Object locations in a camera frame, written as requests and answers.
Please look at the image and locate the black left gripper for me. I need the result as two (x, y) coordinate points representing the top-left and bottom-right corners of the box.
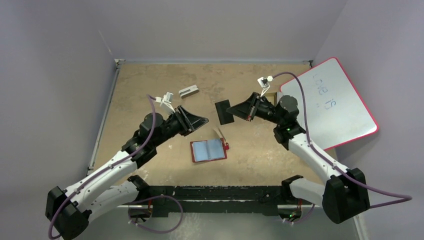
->
(152, 105), (208, 148)

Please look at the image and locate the black credit card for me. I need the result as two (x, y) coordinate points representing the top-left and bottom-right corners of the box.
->
(215, 99), (235, 126)

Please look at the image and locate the red card holder wallet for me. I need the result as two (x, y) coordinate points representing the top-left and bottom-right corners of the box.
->
(190, 138), (230, 163)

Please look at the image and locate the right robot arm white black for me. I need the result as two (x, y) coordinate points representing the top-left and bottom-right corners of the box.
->
(226, 92), (371, 224)

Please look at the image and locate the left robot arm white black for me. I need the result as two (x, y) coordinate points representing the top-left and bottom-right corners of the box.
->
(45, 105), (209, 240)

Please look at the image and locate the white grey card reader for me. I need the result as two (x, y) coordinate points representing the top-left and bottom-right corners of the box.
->
(178, 85), (200, 99)

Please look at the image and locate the beige oval tray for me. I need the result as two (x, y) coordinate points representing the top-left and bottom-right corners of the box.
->
(264, 92), (278, 105)

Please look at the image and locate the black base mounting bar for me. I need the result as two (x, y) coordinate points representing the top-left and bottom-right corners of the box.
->
(126, 175), (308, 219)

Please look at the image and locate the pink-framed whiteboard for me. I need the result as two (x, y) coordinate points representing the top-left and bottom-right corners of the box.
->
(280, 57), (379, 150)

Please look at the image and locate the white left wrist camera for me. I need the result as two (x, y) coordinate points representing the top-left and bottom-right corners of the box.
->
(154, 92), (175, 115)

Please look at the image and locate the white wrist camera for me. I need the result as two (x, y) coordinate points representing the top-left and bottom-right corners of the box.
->
(257, 75), (274, 97)
(154, 92), (175, 115)

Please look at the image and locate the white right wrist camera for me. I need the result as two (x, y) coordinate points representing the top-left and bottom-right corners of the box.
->
(257, 75), (274, 97)

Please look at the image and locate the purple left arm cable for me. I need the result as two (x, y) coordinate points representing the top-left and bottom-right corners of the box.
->
(47, 94), (184, 240)

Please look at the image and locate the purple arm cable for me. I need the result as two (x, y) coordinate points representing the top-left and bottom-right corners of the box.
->
(268, 71), (413, 226)
(47, 94), (184, 240)

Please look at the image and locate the aluminium table frame rail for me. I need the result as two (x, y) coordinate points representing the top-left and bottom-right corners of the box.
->
(58, 58), (362, 240)

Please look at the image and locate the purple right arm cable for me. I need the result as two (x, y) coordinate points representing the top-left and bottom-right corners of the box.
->
(268, 71), (413, 226)

